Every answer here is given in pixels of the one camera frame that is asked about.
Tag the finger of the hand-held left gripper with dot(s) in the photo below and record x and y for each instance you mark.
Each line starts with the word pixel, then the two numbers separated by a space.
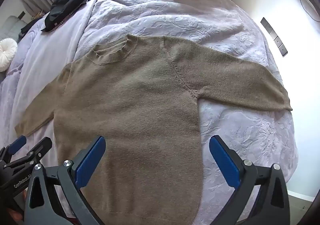
pixel 18 143
pixel 37 149

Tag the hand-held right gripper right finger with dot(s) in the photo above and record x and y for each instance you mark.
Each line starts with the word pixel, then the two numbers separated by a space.
pixel 223 158

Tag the grey wall switch panel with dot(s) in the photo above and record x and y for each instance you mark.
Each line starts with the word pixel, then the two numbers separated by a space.
pixel 273 36

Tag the brown knit sweater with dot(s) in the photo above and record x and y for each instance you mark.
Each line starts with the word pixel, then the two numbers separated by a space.
pixel 137 105

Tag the grey padded bench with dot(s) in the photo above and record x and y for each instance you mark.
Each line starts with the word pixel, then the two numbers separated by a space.
pixel 11 26

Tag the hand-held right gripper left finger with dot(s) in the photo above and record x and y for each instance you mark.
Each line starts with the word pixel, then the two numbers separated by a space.
pixel 90 158

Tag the lavender embossed bedspread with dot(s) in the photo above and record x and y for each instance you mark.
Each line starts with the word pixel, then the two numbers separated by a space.
pixel 162 12

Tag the dark clothes pile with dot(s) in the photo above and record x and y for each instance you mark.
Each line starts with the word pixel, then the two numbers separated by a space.
pixel 65 5

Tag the round white pillow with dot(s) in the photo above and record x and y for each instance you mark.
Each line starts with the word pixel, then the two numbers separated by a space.
pixel 7 53

